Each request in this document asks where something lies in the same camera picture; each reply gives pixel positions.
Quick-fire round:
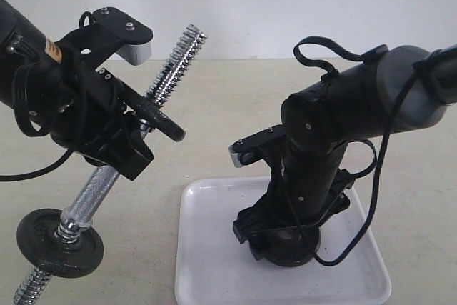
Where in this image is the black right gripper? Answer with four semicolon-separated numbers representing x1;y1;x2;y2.
232;134;348;261

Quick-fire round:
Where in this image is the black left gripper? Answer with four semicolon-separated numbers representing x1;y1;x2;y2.
46;65;154;181

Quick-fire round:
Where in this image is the black weight plate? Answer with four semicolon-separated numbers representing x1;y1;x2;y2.
258;228;321;268
16;209;104;279

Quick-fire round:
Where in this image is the black weight plate end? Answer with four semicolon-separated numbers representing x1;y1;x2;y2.
116;79;186;142

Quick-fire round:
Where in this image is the chrome threaded dumbbell bar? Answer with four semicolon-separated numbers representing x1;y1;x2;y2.
13;24;207;304

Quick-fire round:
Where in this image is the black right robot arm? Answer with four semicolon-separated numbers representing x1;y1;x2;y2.
229;45;456;267

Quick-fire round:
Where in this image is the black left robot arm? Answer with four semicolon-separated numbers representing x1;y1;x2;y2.
1;0;154;180

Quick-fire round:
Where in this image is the white rectangular plastic tray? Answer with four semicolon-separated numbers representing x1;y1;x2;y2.
174;176;392;304

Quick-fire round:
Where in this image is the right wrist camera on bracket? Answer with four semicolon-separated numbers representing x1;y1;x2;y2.
228;124;286;168

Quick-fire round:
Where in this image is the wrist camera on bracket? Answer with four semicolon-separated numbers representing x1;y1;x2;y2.
58;6;153;69
228;124;286;168

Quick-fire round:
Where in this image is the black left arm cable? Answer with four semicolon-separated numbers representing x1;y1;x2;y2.
0;47;126;181

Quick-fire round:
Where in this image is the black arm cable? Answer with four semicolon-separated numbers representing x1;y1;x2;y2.
0;47;126;181
249;36;457;267

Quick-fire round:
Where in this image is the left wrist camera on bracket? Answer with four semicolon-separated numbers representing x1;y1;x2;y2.
58;6;153;69

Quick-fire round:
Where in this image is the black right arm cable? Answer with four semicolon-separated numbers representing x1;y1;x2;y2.
249;36;457;267

